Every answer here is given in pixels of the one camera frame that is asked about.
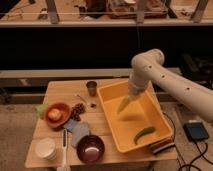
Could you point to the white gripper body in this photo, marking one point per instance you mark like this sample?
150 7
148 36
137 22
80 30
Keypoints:
136 88

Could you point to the yellow banana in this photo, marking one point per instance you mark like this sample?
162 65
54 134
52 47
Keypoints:
124 103

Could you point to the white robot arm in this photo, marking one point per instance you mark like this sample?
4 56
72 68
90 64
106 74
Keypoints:
148 66

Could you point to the yellow plastic tray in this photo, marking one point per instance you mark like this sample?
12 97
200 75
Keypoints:
139 114

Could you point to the dark metal cup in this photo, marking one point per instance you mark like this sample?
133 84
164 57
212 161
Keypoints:
92 88

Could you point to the small metal spoon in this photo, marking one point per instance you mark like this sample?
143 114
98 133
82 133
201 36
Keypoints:
81 98

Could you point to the brown grape bunch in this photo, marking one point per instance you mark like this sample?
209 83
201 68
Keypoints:
76 111

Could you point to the blue grey cloth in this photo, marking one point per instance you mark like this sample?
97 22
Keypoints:
78 130

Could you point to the wooden table board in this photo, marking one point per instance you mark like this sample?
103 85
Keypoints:
65 91

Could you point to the black foot pedal box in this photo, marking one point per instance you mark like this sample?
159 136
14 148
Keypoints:
195 131

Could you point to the dark maroon bowl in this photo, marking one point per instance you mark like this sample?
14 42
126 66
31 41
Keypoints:
90 149

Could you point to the orange fruit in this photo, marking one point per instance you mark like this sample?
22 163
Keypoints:
54 114

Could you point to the green small cup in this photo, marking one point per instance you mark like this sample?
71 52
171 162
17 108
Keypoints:
40 110

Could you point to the white paper cup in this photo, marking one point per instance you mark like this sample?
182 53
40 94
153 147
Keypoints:
46 149

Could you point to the white handled brush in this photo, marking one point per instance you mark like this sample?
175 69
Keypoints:
64 166

